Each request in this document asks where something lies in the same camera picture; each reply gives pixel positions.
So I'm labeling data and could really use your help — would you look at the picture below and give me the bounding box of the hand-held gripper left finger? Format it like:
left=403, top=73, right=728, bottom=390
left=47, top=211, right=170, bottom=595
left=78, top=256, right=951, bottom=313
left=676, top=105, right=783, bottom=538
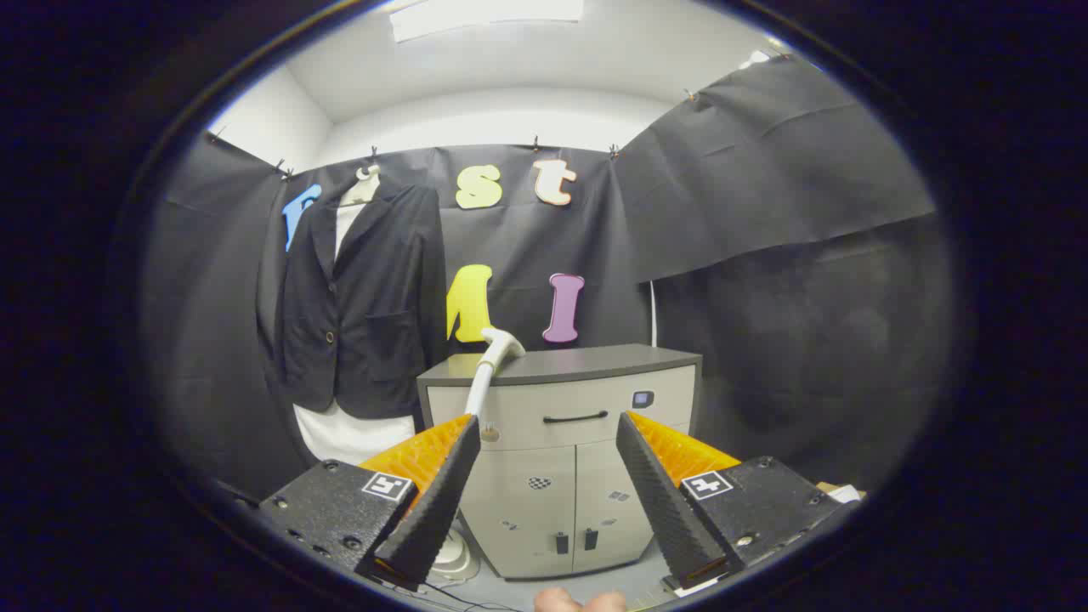
left=258, top=414, right=482, bottom=592

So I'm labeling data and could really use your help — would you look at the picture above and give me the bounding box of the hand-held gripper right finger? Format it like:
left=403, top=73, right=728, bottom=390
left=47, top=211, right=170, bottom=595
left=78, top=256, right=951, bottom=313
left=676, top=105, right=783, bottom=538
left=615, top=411, right=859, bottom=592

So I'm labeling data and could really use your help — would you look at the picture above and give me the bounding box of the white garment steamer base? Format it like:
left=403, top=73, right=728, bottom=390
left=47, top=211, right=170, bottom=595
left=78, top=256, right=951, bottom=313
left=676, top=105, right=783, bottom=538
left=425, top=510, right=481, bottom=583

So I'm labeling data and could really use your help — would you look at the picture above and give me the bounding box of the black suit jacket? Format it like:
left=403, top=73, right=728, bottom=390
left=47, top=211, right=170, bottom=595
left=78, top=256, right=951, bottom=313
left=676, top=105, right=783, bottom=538
left=259, top=183, right=449, bottom=422

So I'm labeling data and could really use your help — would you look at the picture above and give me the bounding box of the grey cabinet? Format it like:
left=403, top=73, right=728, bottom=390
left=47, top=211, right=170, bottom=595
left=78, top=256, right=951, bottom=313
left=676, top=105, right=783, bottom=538
left=416, top=343, right=703, bottom=581

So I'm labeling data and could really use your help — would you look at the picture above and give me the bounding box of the black backdrop cloth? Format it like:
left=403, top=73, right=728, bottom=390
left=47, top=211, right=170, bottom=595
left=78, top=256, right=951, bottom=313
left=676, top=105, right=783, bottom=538
left=140, top=55, right=953, bottom=502

